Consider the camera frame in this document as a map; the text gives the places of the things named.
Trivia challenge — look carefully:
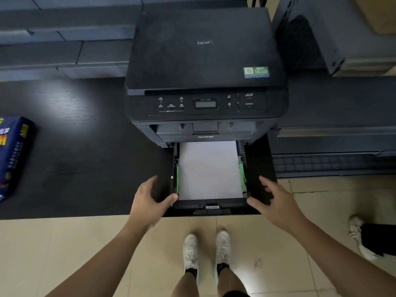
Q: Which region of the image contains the person's right hand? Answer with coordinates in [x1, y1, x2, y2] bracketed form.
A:
[247, 176, 307, 236]

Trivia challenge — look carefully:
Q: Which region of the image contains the person's left hand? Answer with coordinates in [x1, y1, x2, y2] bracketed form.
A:
[128, 176, 179, 232]

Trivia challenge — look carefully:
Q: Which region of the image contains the black printer paper tray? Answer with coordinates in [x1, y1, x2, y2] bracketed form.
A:
[170, 140, 250, 216]

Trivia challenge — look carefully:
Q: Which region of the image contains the person's left forearm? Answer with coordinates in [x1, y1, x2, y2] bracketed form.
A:
[46, 218, 157, 297]

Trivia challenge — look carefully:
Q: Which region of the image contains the person's right forearm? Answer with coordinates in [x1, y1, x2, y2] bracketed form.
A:
[289, 213, 396, 297]

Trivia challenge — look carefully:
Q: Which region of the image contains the stack of white paper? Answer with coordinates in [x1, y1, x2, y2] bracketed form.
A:
[179, 140, 244, 201]

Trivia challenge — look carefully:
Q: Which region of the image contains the person's left white shoe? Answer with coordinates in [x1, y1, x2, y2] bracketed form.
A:
[183, 233, 199, 276]

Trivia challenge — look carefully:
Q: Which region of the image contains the person's white shoe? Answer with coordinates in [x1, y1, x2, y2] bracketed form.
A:
[215, 230, 232, 270]
[183, 233, 199, 276]
[348, 216, 382, 261]

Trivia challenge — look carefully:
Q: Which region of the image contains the person's right white shoe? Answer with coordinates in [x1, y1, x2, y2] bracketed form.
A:
[215, 230, 232, 270]

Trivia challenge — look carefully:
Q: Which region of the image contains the person's right leg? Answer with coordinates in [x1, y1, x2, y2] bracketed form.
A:
[217, 264, 249, 297]

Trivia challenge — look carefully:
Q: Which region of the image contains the person's leg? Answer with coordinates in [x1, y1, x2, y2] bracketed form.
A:
[217, 264, 249, 297]
[360, 223, 396, 258]
[172, 269, 199, 297]

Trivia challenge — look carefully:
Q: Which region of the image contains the person's left leg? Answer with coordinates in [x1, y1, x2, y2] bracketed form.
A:
[172, 269, 199, 297]

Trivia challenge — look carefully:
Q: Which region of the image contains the green white sticker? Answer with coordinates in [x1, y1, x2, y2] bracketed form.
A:
[243, 66, 270, 79]

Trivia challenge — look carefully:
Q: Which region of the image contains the black multifunction printer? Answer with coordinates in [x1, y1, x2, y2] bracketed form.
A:
[125, 7, 289, 149]

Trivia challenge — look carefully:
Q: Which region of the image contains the blue paper ream package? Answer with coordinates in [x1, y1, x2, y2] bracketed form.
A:
[0, 117, 35, 202]

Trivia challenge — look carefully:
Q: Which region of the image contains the grey perforated metal cabinet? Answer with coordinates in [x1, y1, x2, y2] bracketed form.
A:
[272, 0, 396, 76]

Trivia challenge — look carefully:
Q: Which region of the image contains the stack of grey boxes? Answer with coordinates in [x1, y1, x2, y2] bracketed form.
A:
[0, 0, 143, 81]

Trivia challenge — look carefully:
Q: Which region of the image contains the brown cardboard box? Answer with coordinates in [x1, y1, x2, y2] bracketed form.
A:
[353, 0, 396, 36]

